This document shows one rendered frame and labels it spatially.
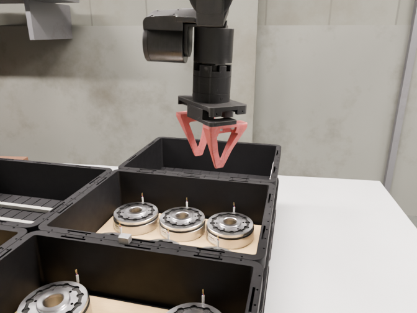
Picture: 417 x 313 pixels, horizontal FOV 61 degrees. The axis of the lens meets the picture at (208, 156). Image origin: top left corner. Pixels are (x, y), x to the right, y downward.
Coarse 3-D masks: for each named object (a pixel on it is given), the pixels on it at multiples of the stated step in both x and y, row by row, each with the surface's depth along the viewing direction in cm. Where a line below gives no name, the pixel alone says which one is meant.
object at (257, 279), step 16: (64, 240) 58; (80, 240) 58; (96, 240) 58; (112, 240) 58; (0, 256) 54; (176, 256) 54; (192, 256) 53; (208, 256) 53; (224, 256) 53; (256, 272) 50; (256, 288) 47; (256, 304) 44
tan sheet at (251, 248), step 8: (112, 216) 86; (104, 224) 82; (112, 224) 82; (96, 232) 79; (104, 232) 79; (152, 232) 79; (256, 232) 79; (192, 240) 76; (200, 240) 76; (256, 240) 76; (240, 248) 73; (248, 248) 73; (256, 248) 73
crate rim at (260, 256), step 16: (112, 176) 85; (160, 176) 85; (176, 176) 84; (192, 176) 83; (272, 192) 75; (64, 208) 68; (272, 208) 70; (48, 224) 63; (144, 240) 58; (240, 256) 53; (256, 256) 53
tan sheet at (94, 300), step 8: (96, 304) 58; (104, 304) 58; (112, 304) 58; (120, 304) 58; (128, 304) 58; (136, 304) 58; (16, 312) 56; (96, 312) 56; (104, 312) 56; (112, 312) 56; (120, 312) 56; (128, 312) 56; (136, 312) 56; (144, 312) 56; (152, 312) 56; (160, 312) 56
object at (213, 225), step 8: (216, 216) 79; (240, 216) 80; (208, 224) 76; (216, 224) 76; (248, 224) 76; (216, 232) 73; (224, 232) 73; (232, 232) 73; (240, 232) 73; (248, 232) 73
